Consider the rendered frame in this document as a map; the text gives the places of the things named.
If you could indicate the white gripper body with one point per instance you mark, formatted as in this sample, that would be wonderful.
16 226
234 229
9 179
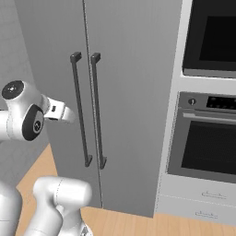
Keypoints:
65 113

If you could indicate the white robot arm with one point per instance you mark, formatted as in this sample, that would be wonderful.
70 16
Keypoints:
21 113

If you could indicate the wide grey fridge door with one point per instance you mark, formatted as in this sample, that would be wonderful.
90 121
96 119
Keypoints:
135 104

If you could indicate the steel oven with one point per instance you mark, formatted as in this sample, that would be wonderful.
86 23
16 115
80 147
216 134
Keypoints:
204 138

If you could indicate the white drawer front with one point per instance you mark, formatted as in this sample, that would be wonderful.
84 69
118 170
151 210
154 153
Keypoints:
199 192
196 210

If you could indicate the black microwave oven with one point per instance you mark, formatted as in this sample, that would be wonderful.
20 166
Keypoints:
212 37

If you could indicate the white cupboard frame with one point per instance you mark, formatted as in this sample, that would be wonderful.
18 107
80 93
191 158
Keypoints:
175 83

